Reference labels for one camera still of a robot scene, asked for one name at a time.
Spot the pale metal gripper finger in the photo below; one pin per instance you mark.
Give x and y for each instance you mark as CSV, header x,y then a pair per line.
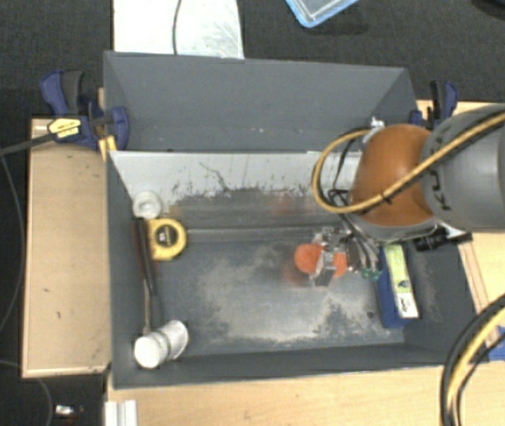
x,y
325,270

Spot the orange ball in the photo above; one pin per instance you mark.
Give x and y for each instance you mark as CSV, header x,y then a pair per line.
x,y
307,257

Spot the green and white packet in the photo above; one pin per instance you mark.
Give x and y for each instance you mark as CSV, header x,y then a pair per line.
x,y
400,278

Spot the blue flat box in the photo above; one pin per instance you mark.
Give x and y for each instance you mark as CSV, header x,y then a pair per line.
x,y
387,304

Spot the yellow tape measure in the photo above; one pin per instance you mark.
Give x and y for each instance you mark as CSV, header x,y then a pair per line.
x,y
165,239

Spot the grey metal bin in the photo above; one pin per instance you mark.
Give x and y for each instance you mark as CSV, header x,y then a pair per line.
x,y
243,113

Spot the dark long thin tool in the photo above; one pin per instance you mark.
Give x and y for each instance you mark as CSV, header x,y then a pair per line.
x,y
149,278

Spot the white plastic bottle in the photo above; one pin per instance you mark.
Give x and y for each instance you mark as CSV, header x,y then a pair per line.
x,y
159,345

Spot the pale wood board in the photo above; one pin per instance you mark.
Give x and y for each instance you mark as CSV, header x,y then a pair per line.
x,y
68,255

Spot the black cylinder on white bracket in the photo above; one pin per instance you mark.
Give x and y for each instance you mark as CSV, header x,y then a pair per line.
x,y
431,239

